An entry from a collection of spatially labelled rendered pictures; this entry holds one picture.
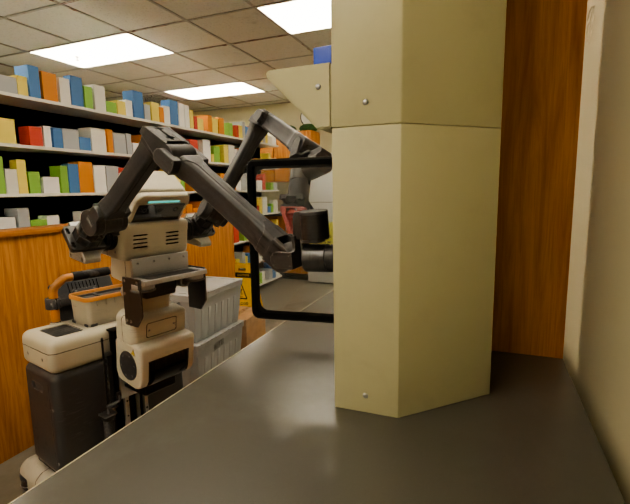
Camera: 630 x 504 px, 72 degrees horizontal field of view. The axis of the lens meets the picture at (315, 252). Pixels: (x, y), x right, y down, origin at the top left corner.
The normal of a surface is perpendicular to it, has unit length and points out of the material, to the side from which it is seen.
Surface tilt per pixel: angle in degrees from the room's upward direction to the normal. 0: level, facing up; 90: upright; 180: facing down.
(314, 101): 90
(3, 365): 90
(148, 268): 90
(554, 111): 90
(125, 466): 0
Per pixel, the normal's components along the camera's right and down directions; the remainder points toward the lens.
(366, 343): -0.37, 0.14
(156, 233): 0.80, 0.21
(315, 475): -0.02, -0.99
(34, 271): 0.93, 0.04
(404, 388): 0.39, 0.12
